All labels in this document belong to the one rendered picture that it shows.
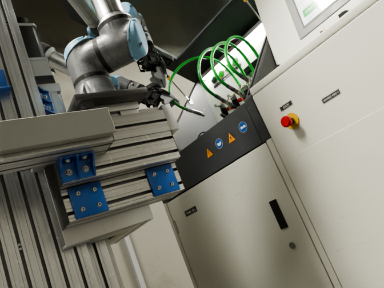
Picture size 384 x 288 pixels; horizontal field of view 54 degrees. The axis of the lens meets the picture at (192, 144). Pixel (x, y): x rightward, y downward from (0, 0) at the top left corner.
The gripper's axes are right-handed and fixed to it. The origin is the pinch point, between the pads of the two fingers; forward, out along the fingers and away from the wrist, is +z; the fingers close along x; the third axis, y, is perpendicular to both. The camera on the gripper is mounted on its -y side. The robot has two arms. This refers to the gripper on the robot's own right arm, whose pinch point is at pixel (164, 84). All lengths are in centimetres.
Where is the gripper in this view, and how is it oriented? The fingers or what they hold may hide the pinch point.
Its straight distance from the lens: 162.7
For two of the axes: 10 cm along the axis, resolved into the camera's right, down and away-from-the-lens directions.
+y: -7.3, 1.1, -6.7
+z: 3.7, 8.9, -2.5
